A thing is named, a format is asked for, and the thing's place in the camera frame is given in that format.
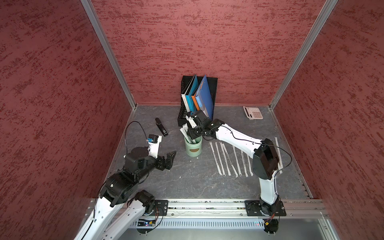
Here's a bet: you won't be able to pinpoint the teal book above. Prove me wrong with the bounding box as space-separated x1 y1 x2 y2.
185 74 199 112

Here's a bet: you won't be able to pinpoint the orange book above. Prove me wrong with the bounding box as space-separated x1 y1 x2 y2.
192 95 200 111

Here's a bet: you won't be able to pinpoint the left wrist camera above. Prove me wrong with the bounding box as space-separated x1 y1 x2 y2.
147 134 162 159

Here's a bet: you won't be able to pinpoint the right aluminium corner post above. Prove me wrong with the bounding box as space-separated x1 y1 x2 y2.
269 0 338 111

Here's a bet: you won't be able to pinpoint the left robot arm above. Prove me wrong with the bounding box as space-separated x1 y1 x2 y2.
75 147 177 240

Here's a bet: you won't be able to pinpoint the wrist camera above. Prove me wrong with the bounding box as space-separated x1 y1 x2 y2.
147 134 162 159
186 112 197 129

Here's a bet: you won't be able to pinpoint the left aluminium corner post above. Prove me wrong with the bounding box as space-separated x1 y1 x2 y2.
81 0 137 110

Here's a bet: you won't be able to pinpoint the blue folder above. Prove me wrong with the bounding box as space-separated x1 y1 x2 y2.
194 76 214 120

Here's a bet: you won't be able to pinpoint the aluminium corner post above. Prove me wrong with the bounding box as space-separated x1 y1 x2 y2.
81 0 137 110
269 0 338 111

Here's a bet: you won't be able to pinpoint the twelfth straw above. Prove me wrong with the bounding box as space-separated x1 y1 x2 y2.
275 137 283 173

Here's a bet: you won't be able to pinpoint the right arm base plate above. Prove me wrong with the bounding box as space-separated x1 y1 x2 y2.
245 199 287 217

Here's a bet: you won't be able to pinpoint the black file organizer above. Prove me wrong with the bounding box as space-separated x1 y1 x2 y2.
178 77 218 127

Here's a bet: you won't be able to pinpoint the wrapped straws in cup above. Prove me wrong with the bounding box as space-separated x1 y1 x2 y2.
180 124 196 144

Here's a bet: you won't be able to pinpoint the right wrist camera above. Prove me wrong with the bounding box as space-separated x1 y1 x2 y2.
186 112 197 129

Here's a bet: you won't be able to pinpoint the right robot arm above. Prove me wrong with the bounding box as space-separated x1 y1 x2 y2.
186 111 280 216

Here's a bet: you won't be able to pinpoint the aluminium front rail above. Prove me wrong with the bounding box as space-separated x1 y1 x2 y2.
85 197 329 219

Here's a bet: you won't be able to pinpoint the green cup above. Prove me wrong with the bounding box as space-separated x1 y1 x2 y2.
184 136 203 157

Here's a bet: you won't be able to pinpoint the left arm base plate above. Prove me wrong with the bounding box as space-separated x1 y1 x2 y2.
149 200 169 217

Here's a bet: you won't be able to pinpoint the black stapler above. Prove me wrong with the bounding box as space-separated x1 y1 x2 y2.
155 118 168 137

